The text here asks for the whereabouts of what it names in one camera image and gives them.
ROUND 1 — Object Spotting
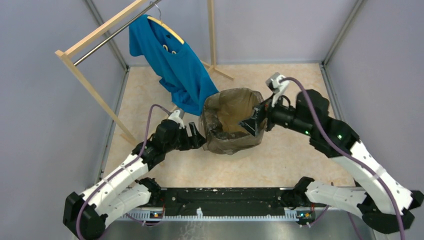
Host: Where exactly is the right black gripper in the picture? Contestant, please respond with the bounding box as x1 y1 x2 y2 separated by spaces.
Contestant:
237 91 314 138

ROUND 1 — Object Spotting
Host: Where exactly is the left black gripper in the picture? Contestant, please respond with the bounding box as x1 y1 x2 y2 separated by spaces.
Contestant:
164 122 207 153

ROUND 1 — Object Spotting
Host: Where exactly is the cream plastic trash bin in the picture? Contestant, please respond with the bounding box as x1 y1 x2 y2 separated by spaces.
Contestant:
217 149 255 161

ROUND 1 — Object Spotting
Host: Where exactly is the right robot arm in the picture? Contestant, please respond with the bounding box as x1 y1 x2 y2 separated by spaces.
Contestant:
239 89 424 234

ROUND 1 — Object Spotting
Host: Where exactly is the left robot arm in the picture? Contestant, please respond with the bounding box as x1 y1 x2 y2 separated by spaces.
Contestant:
63 119 207 240

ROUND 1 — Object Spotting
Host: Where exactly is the blue t-shirt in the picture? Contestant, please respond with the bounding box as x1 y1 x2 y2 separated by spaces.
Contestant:
129 14 218 116

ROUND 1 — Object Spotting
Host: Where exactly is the wooden clothes hanger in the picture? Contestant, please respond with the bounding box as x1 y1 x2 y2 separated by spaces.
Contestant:
147 1 185 45

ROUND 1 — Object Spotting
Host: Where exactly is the wooden clothes rack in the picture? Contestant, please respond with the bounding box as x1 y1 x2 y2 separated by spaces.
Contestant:
54 0 235 147

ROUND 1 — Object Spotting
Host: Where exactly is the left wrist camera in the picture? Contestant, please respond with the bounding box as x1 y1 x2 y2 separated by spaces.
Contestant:
167 108 185 129

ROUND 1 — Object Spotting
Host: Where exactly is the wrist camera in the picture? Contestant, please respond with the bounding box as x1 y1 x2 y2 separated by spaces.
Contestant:
265 72 289 108
167 108 185 129

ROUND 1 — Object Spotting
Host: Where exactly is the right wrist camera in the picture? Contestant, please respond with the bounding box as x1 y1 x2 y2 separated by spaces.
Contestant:
265 72 289 108

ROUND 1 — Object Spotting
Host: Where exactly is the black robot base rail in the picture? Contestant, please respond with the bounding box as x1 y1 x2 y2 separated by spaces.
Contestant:
141 187 323 217

